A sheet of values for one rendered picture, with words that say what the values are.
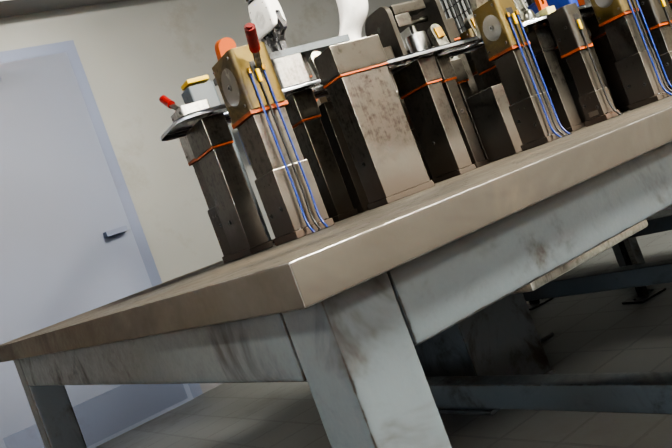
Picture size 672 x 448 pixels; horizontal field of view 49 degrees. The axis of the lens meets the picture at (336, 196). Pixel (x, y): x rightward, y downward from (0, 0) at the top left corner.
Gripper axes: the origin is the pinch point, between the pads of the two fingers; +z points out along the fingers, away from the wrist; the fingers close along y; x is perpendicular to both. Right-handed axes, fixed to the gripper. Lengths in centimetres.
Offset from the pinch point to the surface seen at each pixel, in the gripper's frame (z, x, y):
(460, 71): 23.1, 31.8, 29.6
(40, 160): -35, 7, -245
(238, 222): 42, -49, 32
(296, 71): 11.7, -13.6, 21.1
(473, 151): 45, 15, 39
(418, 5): 1.6, 31.8, 24.0
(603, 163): 52, -49, 114
